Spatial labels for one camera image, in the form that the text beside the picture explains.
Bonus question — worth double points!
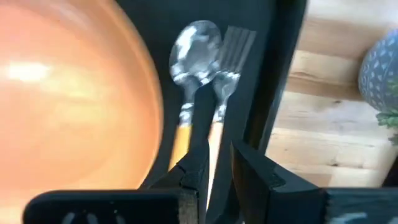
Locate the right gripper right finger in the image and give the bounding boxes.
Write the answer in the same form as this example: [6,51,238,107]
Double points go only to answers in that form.
[231,140,398,224]

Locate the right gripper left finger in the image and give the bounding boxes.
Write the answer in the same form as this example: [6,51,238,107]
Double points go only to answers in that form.
[22,139,211,224]

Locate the orange plate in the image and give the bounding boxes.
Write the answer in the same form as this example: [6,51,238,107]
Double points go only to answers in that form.
[0,0,165,224]

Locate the black plastic tray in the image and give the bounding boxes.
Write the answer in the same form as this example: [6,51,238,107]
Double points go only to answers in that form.
[116,0,308,224]

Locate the wooden-handled metal fork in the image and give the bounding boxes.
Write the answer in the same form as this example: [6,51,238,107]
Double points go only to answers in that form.
[206,26,257,200]

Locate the wooden-handled metal spoon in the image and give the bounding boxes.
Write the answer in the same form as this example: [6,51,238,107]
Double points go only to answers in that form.
[168,19,223,170]

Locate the green potted plant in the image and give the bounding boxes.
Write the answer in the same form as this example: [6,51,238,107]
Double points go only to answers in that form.
[358,29,398,146]

